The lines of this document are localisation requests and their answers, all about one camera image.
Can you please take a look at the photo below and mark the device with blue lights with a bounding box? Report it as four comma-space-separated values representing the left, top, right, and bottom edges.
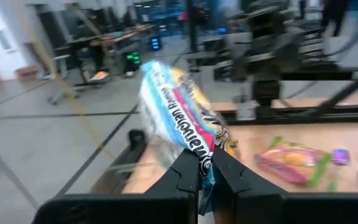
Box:
149, 35, 162, 52

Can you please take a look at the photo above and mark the yellow cable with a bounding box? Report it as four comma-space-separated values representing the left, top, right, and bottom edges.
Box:
12, 0, 117, 161

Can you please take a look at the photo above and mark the blue ramen packet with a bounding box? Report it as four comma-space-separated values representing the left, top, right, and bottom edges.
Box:
137, 60, 239, 216

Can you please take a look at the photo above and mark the computer with green lights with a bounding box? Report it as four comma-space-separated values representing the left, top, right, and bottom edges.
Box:
122, 50, 142, 75

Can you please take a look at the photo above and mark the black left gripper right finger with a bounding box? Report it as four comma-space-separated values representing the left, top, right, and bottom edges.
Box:
211, 146, 288, 224

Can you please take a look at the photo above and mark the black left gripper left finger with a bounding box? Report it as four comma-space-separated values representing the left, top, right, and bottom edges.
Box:
144, 148, 201, 224

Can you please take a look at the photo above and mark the green-edged orange ramen packet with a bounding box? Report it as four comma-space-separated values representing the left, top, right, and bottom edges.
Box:
254, 136, 333, 189

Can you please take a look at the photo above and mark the cardboard box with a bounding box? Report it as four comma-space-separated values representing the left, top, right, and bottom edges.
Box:
14, 65, 40, 83

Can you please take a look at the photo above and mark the wooden desk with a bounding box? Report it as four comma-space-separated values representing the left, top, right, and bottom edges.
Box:
53, 24, 157, 94

